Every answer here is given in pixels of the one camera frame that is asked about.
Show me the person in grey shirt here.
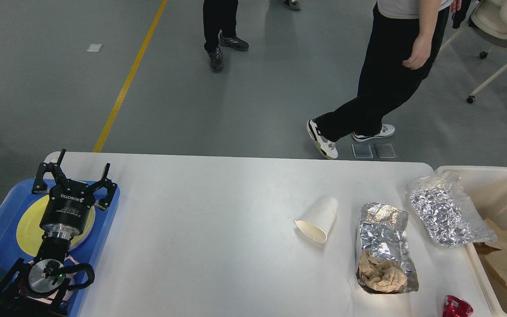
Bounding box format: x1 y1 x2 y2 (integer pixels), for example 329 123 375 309
307 0 462 160

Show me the brown paper wad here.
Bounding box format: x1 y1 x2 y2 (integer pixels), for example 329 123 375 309
357 250 408 293

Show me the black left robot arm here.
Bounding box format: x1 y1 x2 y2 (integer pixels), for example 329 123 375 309
0 150 120 317

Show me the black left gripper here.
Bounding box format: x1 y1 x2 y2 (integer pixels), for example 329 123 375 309
32 148 118 238

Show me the white paper cup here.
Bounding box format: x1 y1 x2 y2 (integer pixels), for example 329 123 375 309
294 196 339 243

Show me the red crumpled wrapper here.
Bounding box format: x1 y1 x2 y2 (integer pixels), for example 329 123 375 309
442 295 474 317

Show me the yellow plastic plate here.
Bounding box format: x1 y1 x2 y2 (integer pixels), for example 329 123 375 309
16 195 96 257

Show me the pink HOME mug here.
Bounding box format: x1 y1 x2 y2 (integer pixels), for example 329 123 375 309
22 256 79 305

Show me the white office chair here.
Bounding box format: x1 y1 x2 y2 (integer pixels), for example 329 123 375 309
440 0 507 104

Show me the person in black trousers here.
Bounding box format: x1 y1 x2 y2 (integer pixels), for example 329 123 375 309
202 0 249 72

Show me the beige plastic bin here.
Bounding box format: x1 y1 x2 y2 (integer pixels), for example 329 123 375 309
435 165 507 317

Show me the foil tray with paper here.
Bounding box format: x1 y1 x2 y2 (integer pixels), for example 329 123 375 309
355 203 419 294

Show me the foil sheet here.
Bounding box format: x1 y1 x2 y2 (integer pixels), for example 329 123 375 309
406 171 498 248

